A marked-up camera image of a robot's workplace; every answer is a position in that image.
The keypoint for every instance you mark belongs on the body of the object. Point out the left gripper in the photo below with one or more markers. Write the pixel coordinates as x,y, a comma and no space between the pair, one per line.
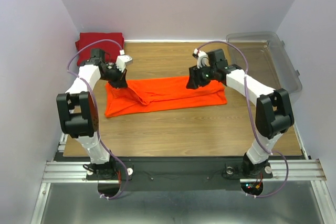
121,81

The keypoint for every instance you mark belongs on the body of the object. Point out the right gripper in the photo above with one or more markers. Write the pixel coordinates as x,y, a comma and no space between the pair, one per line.
195,79

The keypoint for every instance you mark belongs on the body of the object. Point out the orange t shirt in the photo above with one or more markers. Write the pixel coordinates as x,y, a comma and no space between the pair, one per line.
161,94

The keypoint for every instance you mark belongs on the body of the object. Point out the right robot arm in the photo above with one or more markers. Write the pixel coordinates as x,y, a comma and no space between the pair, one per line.
273,115

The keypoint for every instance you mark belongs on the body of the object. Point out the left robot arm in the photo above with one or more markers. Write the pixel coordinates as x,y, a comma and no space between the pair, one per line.
78,110

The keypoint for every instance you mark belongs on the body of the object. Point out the folded red t shirt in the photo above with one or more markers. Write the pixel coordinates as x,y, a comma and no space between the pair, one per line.
112,50

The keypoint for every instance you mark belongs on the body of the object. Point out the clear plastic bin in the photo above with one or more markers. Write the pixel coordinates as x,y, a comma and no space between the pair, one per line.
268,61

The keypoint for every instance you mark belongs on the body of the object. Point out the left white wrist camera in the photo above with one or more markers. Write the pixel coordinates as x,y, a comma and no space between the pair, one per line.
122,61

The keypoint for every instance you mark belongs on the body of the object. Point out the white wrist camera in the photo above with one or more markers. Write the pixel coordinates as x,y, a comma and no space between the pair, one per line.
122,61
201,57

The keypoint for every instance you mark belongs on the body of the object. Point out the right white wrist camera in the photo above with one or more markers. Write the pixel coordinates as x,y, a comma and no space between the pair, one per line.
201,57

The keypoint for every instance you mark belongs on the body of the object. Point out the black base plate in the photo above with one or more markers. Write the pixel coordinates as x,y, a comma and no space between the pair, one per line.
178,174

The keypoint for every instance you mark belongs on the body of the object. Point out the aluminium rail frame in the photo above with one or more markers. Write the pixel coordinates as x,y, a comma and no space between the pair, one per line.
297,193

